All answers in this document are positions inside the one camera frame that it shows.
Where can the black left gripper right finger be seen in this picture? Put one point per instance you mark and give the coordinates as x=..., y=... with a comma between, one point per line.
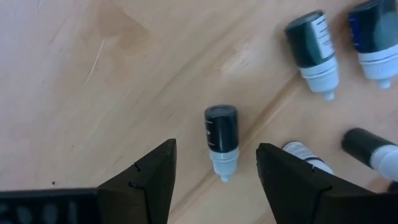
x=289, y=193

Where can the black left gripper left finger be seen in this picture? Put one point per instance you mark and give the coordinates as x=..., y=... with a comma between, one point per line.
x=149, y=193

